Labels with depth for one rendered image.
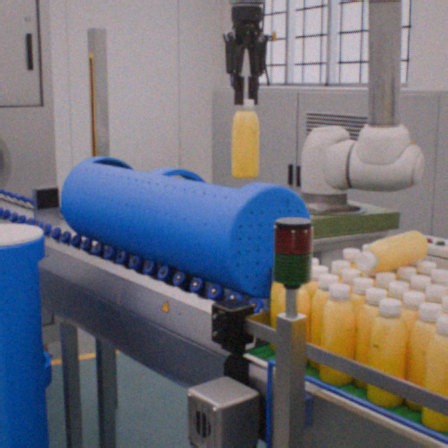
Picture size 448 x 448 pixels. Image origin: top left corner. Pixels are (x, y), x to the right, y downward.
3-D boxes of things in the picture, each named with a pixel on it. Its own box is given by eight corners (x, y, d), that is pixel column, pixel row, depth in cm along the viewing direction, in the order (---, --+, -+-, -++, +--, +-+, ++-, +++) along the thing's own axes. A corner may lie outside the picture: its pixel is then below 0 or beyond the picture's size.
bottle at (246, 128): (226, 176, 178) (226, 106, 174) (247, 173, 182) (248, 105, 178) (242, 179, 172) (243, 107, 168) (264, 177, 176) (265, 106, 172)
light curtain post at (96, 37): (112, 403, 328) (99, 29, 293) (118, 407, 323) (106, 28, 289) (100, 406, 324) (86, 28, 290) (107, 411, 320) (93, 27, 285)
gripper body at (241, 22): (249, 8, 174) (249, 46, 176) (223, 6, 168) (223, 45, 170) (270, 5, 168) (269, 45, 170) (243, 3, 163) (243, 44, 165)
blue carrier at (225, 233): (131, 237, 249) (135, 157, 245) (308, 293, 182) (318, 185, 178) (57, 241, 231) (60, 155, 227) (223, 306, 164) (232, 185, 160)
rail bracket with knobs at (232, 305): (240, 338, 161) (241, 295, 159) (261, 347, 156) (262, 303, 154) (206, 348, 155) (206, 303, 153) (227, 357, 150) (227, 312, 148)
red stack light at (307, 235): (293, 244, 118) (293, 221, 117) (321, 251, 113) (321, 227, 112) (265, 249, 114) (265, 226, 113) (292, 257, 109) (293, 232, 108)
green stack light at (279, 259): (292, 272, 119) (293, 244, 118) (320, 280, 114) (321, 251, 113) (264, 279, 115) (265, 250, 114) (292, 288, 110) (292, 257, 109)
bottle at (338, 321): (311, 376, 140) (314, 292, 137) (338, 369, 143) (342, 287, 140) (333, 389, 134) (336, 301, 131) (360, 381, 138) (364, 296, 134)
